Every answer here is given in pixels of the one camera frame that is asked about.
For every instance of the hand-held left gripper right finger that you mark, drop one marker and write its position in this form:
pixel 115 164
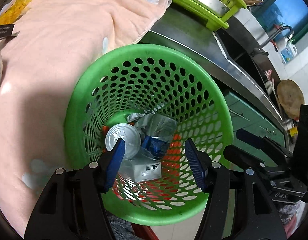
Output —
pixel 193 165

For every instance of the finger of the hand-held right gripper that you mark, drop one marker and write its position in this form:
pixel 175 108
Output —
pixel 246 135
pixel 241 156

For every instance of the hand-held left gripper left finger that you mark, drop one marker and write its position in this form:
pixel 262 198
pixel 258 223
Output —
pixel 116 165

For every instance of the white lidded cup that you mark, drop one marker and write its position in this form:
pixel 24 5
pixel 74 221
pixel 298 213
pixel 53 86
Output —
pixel 124 132

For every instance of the crushed plastic water bottle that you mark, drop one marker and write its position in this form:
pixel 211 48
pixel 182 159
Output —
pixel 156 146

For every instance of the green plastic basket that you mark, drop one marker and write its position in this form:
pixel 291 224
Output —
pixel 154 52

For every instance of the black sachet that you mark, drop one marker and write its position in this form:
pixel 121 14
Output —
pixel 4 30

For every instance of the yellow plastic wrapper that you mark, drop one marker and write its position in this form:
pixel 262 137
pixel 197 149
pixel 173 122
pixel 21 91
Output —
pixel 14 10

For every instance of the round wooden cutting board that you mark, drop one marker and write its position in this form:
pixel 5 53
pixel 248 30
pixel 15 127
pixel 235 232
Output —
pixel 290 97

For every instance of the pink dish rag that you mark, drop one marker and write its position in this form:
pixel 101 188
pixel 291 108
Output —
pixel 269 77

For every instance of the person's plaid trouser leg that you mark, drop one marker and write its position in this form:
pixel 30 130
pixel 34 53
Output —
pixel 119 227

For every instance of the steel sink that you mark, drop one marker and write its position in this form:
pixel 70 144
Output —
pixel 243 52

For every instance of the white blue detergent bottle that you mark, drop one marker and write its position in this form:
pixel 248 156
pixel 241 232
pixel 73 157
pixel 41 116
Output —
pixel 288 51

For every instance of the steel faucet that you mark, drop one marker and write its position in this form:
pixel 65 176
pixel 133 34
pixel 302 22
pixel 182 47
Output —
pixel 268 40

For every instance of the green dish rack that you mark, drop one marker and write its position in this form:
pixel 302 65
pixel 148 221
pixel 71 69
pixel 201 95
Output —
pixel 213 20

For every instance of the green framed window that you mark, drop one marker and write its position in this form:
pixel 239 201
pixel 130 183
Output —
pixel 283 7

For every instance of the peach printed towel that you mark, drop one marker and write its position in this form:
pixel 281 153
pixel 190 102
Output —
pixel 56 30

